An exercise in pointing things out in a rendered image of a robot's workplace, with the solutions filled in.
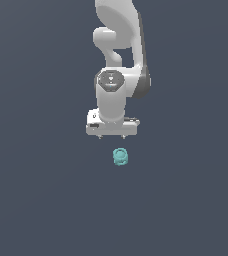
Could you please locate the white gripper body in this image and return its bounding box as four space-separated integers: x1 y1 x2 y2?
85 108 141 137

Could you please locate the small teal round object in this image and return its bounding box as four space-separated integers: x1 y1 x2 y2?
112 147 129 167

